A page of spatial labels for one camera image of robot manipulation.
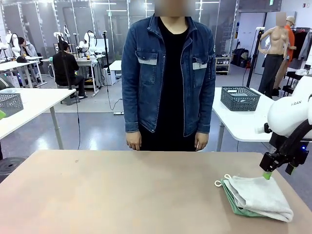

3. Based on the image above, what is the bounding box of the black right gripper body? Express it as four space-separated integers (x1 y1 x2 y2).
269 134 309 166

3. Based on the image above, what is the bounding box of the white terry towel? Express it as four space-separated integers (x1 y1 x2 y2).
214 174 294 222

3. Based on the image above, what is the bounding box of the green terry towel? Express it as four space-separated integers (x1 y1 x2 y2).
220 179 269 218

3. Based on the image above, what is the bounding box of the grey plastic lattice basket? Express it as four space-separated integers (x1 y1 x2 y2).
0 93 24 117
221 86 261 112

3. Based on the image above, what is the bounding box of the person's left hand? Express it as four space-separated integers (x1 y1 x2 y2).
195 131 210 152

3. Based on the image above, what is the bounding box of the person's right hand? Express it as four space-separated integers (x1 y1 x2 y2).
126 131 142 151

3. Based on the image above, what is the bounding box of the clear plastic box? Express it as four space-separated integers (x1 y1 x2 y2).
0 88 23 95

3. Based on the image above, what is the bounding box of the dark grey rounded object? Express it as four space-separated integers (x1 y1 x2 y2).
0 74 15 91

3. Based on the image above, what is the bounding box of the white height-adjustable table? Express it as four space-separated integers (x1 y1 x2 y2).
0 87 77 150
212 87 276 164

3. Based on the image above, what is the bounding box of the long white desk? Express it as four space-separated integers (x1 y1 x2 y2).
0 56 48 89

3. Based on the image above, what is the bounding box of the black round floor plate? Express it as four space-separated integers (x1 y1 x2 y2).
0 157 25 175

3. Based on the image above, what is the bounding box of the seated person in grey hoodie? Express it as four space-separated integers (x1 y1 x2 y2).
18 36 39 58

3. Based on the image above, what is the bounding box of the seated person in black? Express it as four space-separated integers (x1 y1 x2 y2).
52 41 86 98

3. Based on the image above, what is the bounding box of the grey metal workbench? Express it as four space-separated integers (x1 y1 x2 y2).
73 55 104 97

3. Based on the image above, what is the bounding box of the black stand with white head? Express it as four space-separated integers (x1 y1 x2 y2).
245 26 266 89

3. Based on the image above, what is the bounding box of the wooden shoe shelf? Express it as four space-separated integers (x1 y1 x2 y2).
215 56 231 76

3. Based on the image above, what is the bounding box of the clothes rack with dark garments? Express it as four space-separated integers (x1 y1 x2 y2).
291 27 312 61

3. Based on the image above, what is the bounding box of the black bag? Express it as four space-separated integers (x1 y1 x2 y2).
233 48 252 68

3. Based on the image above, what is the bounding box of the white computer tower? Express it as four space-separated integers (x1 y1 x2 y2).
103 67 117 86

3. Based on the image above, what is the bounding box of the bare mannequin with dark trousers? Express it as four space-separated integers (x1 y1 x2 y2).
258 12 291 98

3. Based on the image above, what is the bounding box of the mannequin in orange shirt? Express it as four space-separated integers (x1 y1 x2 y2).
274 16 297 90

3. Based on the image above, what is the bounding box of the black pole stand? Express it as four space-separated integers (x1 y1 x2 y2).
102 30 111 75

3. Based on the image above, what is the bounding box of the small white desk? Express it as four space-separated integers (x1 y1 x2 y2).
109 60 125 115

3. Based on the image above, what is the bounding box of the person in denim jacket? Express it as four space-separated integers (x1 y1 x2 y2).
121 0 217 152

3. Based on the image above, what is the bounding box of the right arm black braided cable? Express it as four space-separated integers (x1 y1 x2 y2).
269 119 312 161

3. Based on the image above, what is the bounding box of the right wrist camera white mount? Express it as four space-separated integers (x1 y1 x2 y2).
255 122 272 135

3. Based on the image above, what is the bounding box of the black wire cart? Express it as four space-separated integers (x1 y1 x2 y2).
282 70 303 98

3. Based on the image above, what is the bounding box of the thin black hanging cable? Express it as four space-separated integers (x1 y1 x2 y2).
76 96 81 150

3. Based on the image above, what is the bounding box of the black floor cable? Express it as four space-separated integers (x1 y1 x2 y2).
106 73 124 112

